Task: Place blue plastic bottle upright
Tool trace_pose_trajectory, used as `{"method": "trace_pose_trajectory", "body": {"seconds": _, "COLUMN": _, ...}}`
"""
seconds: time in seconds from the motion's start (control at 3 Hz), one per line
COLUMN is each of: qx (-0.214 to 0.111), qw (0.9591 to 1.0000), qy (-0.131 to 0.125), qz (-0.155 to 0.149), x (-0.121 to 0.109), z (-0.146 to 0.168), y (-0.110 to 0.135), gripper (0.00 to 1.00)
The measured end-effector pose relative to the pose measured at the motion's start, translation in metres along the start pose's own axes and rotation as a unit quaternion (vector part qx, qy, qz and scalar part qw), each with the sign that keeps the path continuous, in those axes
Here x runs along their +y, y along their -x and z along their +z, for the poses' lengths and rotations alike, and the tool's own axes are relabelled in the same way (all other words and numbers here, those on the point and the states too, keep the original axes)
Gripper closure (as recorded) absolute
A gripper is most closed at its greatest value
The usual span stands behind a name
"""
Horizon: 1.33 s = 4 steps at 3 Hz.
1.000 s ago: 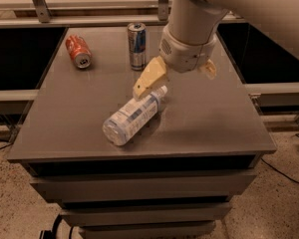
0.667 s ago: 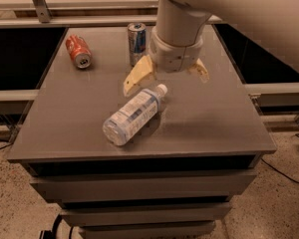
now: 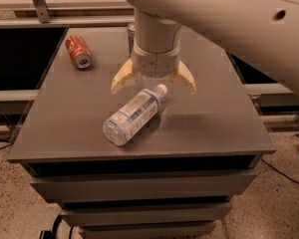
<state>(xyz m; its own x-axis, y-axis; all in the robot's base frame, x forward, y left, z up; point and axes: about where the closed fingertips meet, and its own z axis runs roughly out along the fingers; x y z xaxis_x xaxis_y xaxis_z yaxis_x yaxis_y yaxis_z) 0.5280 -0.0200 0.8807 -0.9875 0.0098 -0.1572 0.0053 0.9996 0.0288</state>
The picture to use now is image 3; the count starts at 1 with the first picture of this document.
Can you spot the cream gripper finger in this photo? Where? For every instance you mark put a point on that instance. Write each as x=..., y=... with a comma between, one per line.
x=126, y=76
x=182, y=75

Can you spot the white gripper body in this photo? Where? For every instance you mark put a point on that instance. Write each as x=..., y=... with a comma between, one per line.
x=154, y=65

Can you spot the clear blue-labelled plastic bottle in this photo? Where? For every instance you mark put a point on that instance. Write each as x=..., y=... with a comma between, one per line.
x=120, y=127

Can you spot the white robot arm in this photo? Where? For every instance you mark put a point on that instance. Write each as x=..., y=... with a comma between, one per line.
x=262, y=33

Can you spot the blue silver energy drink can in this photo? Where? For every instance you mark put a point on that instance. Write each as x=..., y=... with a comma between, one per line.
x=131, y=36

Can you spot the red soda can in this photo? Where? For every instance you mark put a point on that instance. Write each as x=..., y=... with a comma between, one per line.
x=79, y=51

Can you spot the grey drawer cabinet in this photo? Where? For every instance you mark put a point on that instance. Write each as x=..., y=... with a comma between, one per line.
x=175, y=177

